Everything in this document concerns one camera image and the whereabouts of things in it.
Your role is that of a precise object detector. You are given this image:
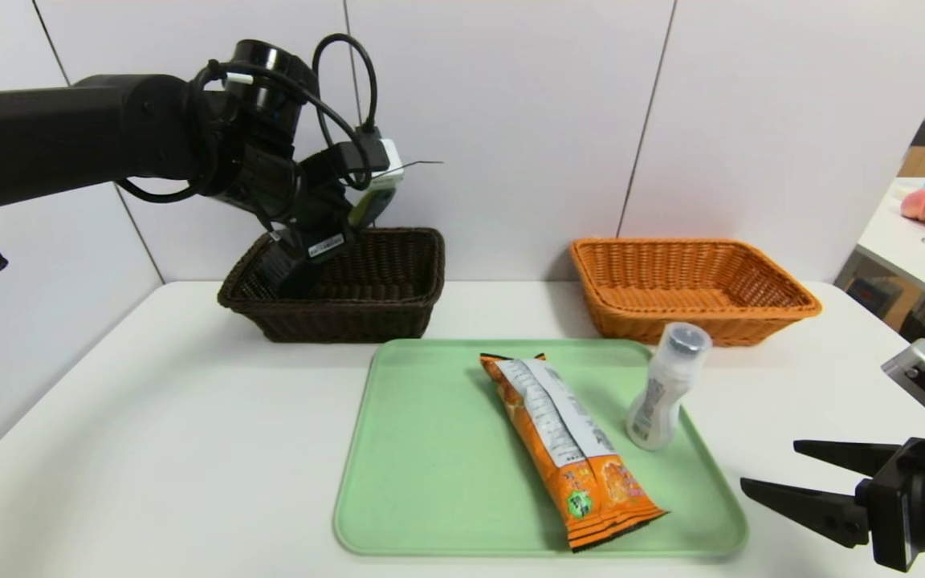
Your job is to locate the grey brush with green handle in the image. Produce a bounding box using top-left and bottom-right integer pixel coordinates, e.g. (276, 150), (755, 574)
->
(258, 186), (392, 296)

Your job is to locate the orange snack bag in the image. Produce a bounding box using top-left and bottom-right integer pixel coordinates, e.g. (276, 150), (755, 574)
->
(480, 352), (666, 552)

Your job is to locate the thick black camera cable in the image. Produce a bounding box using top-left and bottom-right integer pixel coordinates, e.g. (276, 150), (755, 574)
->
(312, 34), (379, 153)

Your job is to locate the dark brown wicker basket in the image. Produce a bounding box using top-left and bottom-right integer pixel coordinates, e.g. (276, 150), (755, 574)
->
(218, 227), (446, 344)

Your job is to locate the black cable with white tag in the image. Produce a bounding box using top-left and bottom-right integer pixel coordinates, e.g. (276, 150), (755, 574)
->
(189, 60), (371, 191)

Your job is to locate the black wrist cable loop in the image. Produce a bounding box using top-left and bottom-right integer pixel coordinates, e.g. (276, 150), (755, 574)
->
(116, 173), (218, 204)

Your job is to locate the light green plastic tray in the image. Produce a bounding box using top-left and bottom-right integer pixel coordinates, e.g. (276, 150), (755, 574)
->
(333, 339), (748, 556)

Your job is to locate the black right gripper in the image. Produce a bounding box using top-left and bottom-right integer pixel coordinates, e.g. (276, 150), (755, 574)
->
(740, 434), (925, 574)

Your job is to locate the white bottle with grey cap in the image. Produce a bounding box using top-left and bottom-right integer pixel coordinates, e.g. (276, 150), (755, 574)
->
(626, 322), (711, 451)

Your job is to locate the white side table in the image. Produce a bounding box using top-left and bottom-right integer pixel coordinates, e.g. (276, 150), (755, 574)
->
(854, 177), (925, 315)

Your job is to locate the orange wicker basket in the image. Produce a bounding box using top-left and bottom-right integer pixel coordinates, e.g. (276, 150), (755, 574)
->
(568, 238), (822, 348)

